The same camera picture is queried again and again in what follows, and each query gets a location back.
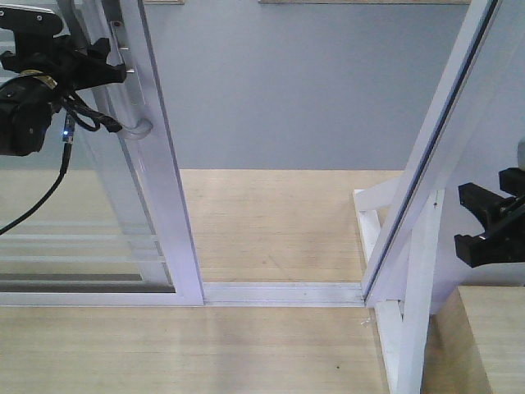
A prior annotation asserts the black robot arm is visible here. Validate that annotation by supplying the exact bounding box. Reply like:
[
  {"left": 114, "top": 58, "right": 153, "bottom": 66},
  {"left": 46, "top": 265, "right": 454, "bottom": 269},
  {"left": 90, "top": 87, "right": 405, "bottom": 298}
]
[{"left": 1, "top": 33, "right": 126, "bottom": 156}]

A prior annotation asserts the white door handle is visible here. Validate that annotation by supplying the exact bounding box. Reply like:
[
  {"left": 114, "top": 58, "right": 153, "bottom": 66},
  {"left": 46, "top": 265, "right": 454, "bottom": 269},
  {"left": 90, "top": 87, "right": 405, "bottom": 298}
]
[{"left": 107, "top": 21, "right": 153, "bottom": 140}]

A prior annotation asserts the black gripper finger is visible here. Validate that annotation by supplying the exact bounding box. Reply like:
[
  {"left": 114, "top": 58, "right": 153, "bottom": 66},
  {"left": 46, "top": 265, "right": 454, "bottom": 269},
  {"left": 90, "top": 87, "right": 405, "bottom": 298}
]
[
  {"left": 458, "top": 182, "right": 513, "bottom": 230},
  {"left": 454, "top": 231, "right": 524, "bottom": 268},
  {"left": 75, "top": 38, "right": 126, "bottom": 89}
]

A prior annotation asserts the white door frame post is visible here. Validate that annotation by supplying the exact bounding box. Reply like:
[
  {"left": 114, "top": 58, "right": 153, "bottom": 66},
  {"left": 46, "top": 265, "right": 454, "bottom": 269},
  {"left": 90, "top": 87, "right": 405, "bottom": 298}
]
[{"left": 362, "top": 1, "right": 524, "bottom": 308}]

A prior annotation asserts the white sliding glass door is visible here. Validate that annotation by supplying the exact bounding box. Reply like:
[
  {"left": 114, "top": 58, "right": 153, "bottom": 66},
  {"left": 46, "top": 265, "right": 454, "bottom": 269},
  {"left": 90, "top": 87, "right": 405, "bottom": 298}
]
[{"left": 1, "top": 1, "right": 204, "bottom": 306}]

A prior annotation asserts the black cable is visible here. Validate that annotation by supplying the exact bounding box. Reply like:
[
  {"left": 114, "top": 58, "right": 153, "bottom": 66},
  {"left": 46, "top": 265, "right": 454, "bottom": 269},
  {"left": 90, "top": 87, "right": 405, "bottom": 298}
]
[{"left": 0, "top": 92, "right": 124, "bottom": 236}]

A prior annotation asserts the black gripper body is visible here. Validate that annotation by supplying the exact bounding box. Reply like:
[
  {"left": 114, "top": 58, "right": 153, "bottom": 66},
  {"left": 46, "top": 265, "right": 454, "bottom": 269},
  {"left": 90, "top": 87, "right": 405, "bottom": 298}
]
[{"left": 1, "top": 34, "right": 89, "bottom": 97}]

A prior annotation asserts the light wooden box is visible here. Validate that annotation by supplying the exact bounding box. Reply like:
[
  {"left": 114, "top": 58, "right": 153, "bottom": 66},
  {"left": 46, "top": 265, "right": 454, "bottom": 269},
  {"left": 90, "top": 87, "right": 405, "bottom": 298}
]
[{"left": 421, "top": 286, "right": 524, "bottom": 393}]

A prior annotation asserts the aluminium floor track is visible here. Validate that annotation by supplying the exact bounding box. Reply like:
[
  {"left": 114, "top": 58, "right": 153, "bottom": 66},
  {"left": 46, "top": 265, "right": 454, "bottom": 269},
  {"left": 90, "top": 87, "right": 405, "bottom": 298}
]
[{"left": 203, "top": 282, "right": 365, "bottom": 308}]

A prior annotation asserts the light wooden base platform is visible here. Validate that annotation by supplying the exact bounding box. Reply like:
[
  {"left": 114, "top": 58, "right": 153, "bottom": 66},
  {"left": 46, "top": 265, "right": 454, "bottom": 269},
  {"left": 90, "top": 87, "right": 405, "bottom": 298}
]
[{"left": 0, "top": 167, "right": 407, "bottom": 394}]

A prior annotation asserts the white triangular support bracket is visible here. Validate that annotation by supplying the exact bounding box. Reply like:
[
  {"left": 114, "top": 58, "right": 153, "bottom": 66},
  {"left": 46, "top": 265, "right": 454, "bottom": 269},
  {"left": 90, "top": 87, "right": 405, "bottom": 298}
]
[{"left": 353, "top": 176, "right": 445, "bottom": 393}]

